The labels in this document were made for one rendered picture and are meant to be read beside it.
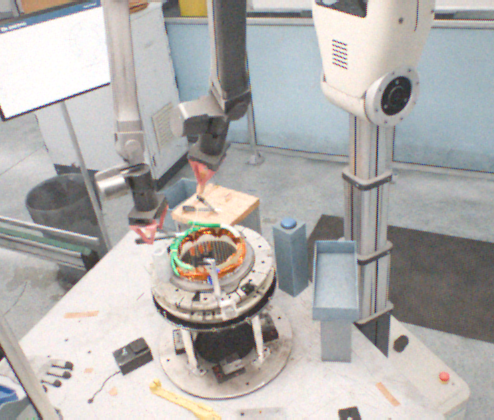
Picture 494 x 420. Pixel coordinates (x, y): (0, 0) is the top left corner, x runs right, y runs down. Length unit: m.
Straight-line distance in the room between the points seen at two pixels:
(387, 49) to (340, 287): 0.57
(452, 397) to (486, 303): 0.82
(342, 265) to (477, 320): 1.42
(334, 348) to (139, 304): 0.66
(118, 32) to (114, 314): 0.91
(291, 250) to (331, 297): 0.28
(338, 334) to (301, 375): 0.16
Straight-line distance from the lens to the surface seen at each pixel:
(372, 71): 1.24
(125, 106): 1.22
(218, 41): 0.88
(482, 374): 2.54
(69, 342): 1.72
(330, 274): 1.37
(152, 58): 3.63
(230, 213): 1.55
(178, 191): 1.77
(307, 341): 1.54
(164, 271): 1.28
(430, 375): 2.16
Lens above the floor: 1.94
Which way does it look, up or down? 35 degrees down
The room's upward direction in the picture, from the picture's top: 8 degrees counter-clockwise
